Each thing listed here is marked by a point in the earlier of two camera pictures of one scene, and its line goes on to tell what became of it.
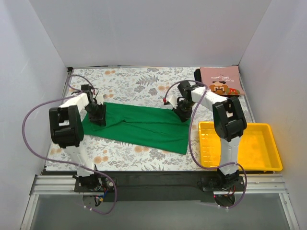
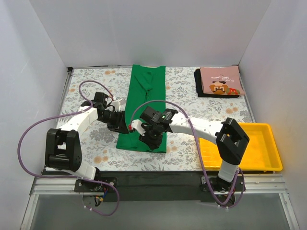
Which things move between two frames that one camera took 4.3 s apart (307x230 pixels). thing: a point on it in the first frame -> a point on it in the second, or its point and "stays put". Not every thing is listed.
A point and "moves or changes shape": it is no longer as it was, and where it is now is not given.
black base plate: (159, 186) stays put
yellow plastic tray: (258, 150) stays put
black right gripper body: (181, 111) -> (153, 137)
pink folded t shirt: (225, 80) stays put
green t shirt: (159, 127) moves or changes shape
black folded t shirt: (198, 79) stays put
